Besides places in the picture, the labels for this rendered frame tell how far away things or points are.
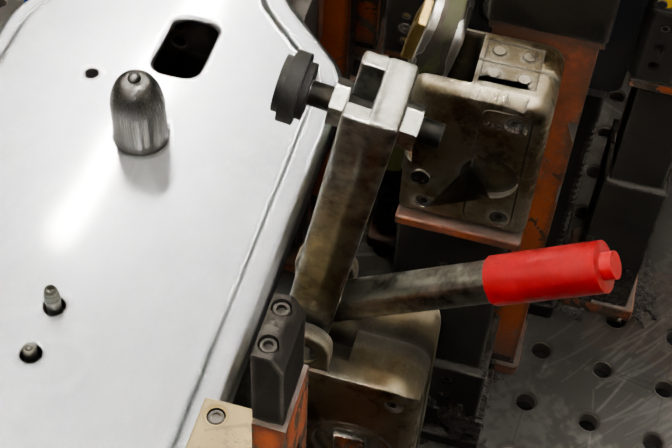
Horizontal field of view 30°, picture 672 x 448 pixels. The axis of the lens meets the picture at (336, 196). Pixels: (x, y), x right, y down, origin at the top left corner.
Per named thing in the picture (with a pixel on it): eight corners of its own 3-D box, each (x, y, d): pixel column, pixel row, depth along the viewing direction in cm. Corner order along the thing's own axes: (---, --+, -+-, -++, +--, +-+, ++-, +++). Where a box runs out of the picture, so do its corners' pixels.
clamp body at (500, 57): (375, 337, 101) (413, -14, 72) (516, 373, 99) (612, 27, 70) (345, 436, 95) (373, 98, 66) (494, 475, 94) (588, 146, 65)
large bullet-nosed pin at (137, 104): (128, 127, 76) (117, 49, 71) (178, 139, 75) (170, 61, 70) (108, 165, 74) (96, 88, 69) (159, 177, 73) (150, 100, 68)
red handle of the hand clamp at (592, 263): (300, 257, 60) (612, 208, 51) (323, 285, 61) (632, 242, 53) (274, 328, 57) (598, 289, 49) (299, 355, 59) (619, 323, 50)
